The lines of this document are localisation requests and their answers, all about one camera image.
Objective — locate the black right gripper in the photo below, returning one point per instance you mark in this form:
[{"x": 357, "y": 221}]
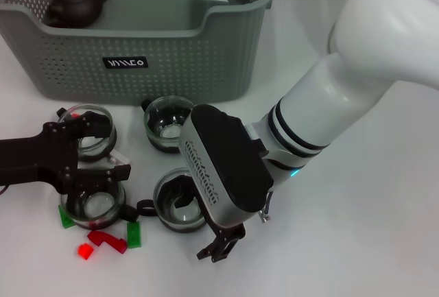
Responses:
[{"x": 229, "y": 230}]

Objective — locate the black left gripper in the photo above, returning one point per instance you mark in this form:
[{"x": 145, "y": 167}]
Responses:
[{"x": 41, "y": 160}]

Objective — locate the glass teacup black sleeve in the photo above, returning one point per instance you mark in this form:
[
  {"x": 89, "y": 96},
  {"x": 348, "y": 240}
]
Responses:
[
  {"x": 164, "y": 129},
  {"x": 92, "y": 151},
  {"x": 96, "y": 208},
  {"x": 178, "y": 226}
]

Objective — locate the small white building block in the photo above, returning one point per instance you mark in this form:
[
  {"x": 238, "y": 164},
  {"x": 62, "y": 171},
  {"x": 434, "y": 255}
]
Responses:
[{"x": 120, "y": 158}]

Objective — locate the green building block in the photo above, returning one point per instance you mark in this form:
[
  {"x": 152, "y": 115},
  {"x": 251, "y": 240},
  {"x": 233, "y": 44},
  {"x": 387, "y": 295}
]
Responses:
[
  {"x": 133, "y": 237},
  {"x": 65, "y": 221}
]

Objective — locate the dark red arch block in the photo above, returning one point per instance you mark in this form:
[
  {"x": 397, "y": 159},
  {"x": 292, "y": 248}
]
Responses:
[{"x": 103, "y": 237}]

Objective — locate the bright red small cube block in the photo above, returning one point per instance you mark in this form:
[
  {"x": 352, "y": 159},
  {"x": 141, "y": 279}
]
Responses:
[{"x": 85, "y": 251}]

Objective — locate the grey perforated storage bin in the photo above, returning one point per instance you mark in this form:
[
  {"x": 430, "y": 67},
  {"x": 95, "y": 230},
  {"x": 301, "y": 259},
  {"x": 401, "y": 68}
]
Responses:
[{"x": 171, "y": 70}]

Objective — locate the dark clay teapot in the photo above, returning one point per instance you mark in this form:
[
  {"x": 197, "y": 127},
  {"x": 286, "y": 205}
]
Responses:
[{"x": 77, "y": 5}]

